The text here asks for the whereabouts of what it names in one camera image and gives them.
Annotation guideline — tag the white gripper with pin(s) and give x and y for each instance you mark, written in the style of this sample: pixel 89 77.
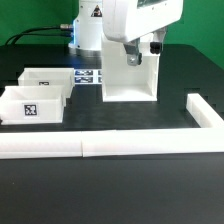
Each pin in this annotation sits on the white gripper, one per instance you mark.
pixel 127 20

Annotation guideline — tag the white drawer cabinet frame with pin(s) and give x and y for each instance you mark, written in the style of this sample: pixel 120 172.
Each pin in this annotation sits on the white drawer cabinet frame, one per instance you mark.
pixel 122 82

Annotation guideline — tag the white front drawer box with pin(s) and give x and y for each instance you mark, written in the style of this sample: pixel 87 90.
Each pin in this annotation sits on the white front drawer box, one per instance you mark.
pixel 32 105

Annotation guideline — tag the white drawer box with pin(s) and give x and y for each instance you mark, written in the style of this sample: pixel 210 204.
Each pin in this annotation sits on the white drawer box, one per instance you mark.
pixel 32 105
pixel 49 76

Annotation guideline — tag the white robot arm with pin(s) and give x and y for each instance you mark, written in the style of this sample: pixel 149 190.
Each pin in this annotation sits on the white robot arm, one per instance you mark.
pixel 88 28

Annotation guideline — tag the white rear drawer box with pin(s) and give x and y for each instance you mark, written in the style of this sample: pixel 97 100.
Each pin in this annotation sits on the white rear drawer box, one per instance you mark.
pixel 49 76

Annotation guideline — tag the white marker tag sheet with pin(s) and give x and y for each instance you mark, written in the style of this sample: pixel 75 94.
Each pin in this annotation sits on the white marker tag sheet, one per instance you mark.
pixel 87 76

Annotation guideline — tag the white right side fence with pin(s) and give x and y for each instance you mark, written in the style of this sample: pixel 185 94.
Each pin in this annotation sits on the white right side fence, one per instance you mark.
pixel 202 112

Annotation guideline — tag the white front fence right segment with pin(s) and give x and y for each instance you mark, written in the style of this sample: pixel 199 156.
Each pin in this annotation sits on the white front fence right segment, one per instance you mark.
pixel 146 142

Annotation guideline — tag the white fence segment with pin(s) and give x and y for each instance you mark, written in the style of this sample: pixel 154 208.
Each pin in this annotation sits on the white fence segment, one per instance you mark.
pixel 40 145
pixel 146 142

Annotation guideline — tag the white front fence left segment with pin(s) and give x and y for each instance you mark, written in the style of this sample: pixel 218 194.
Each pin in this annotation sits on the white front fence left segment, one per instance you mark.
pixel 40 145

